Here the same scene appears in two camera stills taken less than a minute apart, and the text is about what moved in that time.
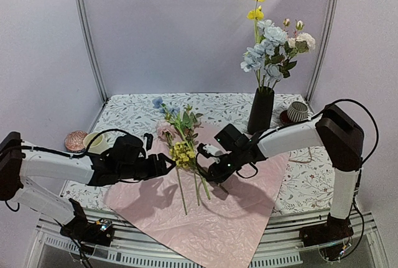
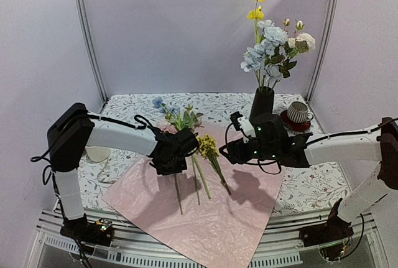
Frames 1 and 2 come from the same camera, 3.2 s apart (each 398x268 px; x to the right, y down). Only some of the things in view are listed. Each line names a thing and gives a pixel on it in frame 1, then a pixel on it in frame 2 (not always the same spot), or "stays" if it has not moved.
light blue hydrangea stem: (254, 58) stays
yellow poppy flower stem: (257, 13) stays
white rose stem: (302, 42) stays
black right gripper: (219, 176) to (236, 150)
